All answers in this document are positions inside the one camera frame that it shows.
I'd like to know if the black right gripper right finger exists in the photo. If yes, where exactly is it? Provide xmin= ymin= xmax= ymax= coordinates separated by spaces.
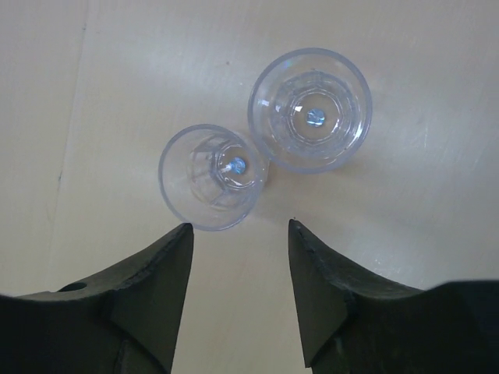
xmin=288 ymin=220 xmax=498 ymax=373

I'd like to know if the clear glass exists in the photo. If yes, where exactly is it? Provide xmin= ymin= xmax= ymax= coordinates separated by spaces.
xmin=158 ymin=124 xmax=269 ymax=231
xmin=247 ymin=48 xmax=373 ymax=175

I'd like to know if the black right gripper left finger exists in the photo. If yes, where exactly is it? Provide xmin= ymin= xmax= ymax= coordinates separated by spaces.
xmin=1 ymin=224 xmax=194 ymax=373

